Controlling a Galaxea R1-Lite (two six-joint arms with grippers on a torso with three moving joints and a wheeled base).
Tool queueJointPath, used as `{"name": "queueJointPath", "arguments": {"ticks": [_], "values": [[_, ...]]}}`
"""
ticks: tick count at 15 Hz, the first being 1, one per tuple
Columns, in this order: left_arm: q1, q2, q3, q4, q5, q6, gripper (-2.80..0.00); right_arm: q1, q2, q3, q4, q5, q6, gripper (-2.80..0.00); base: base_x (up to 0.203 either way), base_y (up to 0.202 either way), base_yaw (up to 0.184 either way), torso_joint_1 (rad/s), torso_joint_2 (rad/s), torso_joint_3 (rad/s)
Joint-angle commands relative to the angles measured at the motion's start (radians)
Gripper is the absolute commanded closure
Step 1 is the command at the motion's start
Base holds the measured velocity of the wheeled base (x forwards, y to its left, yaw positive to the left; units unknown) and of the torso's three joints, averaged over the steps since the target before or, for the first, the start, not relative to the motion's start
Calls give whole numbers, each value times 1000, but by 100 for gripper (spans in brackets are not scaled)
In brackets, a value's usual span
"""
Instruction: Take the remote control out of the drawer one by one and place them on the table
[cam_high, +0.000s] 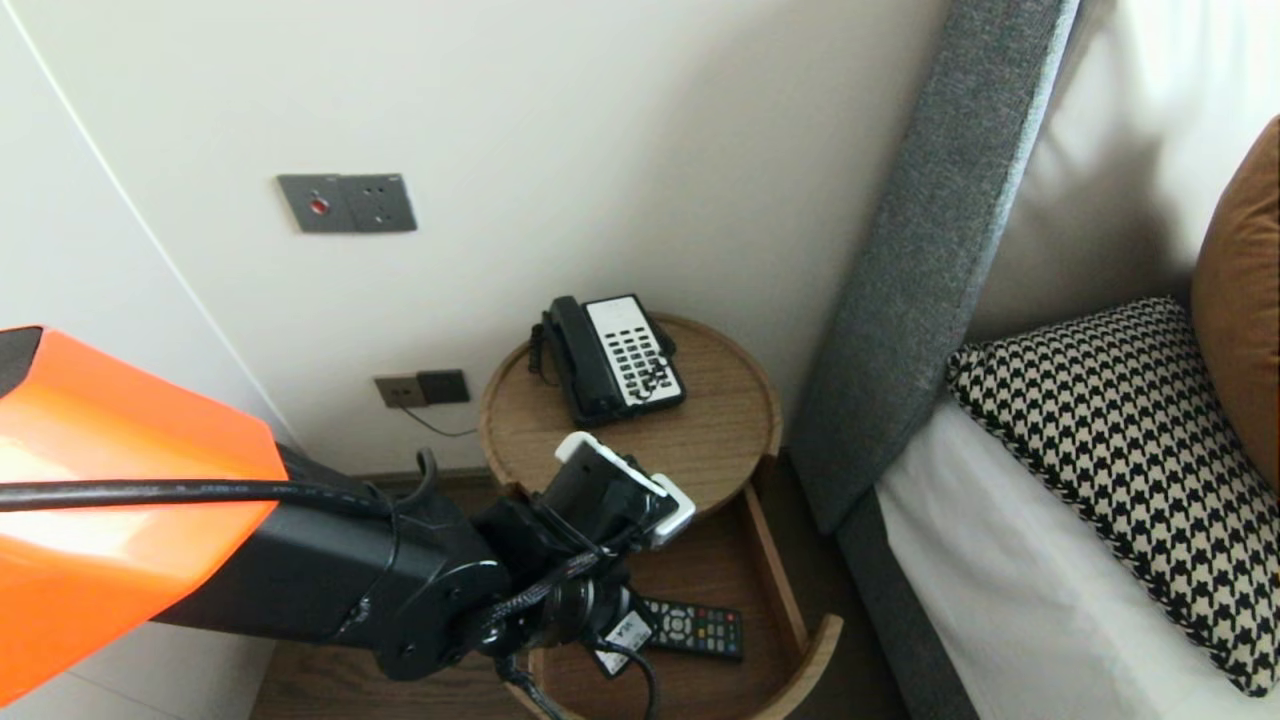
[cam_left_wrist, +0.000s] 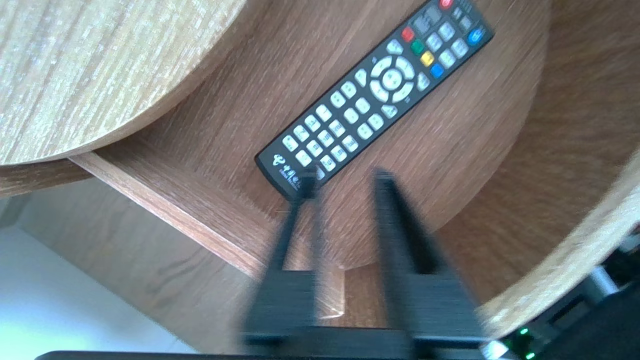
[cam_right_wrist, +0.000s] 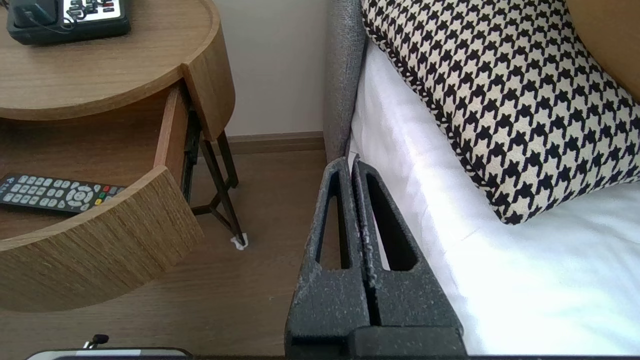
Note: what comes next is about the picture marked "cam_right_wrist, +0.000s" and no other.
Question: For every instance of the black and white telephone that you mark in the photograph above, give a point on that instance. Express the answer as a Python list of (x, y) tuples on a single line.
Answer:
[(75, 35)]

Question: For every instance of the brown velvet cushion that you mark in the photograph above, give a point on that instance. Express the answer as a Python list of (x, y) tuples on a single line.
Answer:
[(615, 40)]

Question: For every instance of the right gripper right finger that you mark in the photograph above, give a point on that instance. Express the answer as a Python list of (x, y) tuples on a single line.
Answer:
[(415, 305)]

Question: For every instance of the curved-front wooden table drawer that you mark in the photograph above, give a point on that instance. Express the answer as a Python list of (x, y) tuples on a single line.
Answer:
[(100, 250)]

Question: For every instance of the black TV remote control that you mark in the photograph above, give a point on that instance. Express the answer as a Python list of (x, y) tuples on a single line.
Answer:
[(50, 192)]

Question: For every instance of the small white tag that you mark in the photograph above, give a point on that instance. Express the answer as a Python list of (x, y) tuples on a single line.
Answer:
[(240, 243)]

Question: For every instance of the black white houndstooth pillow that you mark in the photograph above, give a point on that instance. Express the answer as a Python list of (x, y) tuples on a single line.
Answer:
[(500, 100)]

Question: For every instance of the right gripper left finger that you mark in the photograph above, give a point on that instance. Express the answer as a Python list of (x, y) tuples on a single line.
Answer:
[(330, 305)]

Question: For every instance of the grey fabric headboard frame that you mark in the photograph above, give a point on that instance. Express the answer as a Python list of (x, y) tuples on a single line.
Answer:
[(345, 75)]

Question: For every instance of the dark wooden baseboard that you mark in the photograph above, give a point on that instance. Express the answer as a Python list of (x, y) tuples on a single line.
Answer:
[(280, 143)]

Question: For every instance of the round wooden side table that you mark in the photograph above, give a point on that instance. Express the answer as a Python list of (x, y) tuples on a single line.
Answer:
[(100, 75)]

